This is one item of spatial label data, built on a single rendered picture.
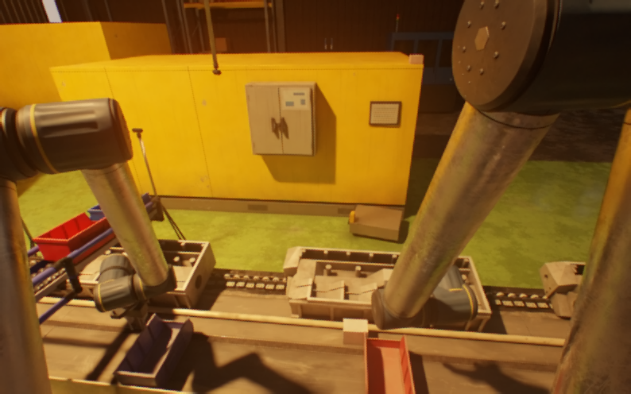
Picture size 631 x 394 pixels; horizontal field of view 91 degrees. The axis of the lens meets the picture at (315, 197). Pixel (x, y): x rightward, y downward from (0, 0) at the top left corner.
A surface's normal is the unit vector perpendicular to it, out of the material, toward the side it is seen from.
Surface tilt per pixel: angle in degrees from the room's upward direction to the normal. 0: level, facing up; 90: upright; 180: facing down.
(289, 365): 0
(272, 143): 90
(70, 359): 0
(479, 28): 90
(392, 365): 0
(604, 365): 86
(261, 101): 90
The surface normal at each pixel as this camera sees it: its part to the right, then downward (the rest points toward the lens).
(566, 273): -0.36, -0.59
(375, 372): -0.02, -0.88
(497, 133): -0.59, 0.60
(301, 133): -0.11, 0.47
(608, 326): -0.93, 0.15
